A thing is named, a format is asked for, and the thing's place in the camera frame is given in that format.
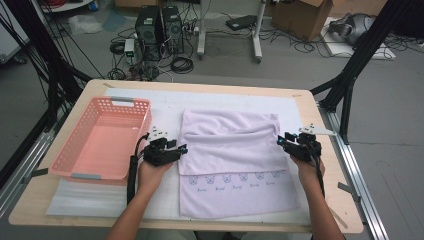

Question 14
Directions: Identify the open cardboard box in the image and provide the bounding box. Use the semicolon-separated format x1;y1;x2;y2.
270;0;334;42

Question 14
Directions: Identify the teal plastic sheet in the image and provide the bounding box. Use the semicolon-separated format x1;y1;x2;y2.
101;11;128;33

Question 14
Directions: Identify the white grid mat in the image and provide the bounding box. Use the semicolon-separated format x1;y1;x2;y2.
45;87;321;225

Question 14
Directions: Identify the aluminium rail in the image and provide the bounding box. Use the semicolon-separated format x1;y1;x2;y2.
318;101;390;240
0;111;66;218

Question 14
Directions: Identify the small white box green light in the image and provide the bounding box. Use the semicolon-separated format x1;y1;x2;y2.
123;38;136;65

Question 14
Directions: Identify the clear plastic bag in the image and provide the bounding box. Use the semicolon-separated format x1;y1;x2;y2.
68;13;103;36

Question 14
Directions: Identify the grey metal bracket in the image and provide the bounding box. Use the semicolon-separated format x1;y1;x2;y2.
21;167;50;185
337;181;363;203

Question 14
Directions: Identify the pink plastic basket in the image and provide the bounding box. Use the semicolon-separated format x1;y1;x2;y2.
48;95;153;187

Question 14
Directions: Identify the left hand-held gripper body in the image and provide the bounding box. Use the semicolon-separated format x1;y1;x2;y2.
143;125;181;168

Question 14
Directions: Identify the person's right hand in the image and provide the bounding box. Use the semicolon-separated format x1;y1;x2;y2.
289;154;327;193

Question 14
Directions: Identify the black frame post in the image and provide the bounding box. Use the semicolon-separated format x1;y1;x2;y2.
309;0;424;146
0;0;94;133

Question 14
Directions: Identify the lilac printed towel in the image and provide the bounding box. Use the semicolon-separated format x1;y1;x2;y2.
178;108;301;220

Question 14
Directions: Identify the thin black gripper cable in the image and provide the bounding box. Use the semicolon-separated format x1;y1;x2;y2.
304;134;328;201

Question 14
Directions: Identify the white stand frame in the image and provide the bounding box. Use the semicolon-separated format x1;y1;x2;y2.
196;0;268;64

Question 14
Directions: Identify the white cabinet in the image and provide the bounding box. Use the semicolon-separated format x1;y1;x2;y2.
0;0;31;64

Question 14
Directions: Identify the thick black sleeved cable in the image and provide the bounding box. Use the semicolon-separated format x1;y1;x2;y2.
126;132;151;205

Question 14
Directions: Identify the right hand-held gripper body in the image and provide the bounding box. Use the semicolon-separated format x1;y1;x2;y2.
284;123;338;164

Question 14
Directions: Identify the white foam board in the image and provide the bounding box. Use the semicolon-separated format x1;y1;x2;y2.
320;16;397;61

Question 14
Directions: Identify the round white table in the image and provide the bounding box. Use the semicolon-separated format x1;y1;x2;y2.
39;0;94;14

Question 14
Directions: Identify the tangle of black floor cables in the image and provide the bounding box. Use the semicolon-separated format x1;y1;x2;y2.
107;19;201;83

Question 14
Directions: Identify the coiled black cable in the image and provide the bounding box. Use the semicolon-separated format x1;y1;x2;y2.
170;56;195;75

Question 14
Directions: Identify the black computer tower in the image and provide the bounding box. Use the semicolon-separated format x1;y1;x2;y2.
161;5;185;55
134;5;165;62

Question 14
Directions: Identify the black flat box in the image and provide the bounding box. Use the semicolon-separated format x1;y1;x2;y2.
225;14;258;32

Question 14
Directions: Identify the grey rounded device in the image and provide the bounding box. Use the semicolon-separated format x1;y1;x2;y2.
328;12;378;46

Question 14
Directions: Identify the person's left hand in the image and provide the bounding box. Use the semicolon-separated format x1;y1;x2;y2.
136;159;174;197

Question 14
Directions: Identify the closed cardboard box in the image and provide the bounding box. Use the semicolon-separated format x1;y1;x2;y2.
114;0;164;9
329;0;389;18

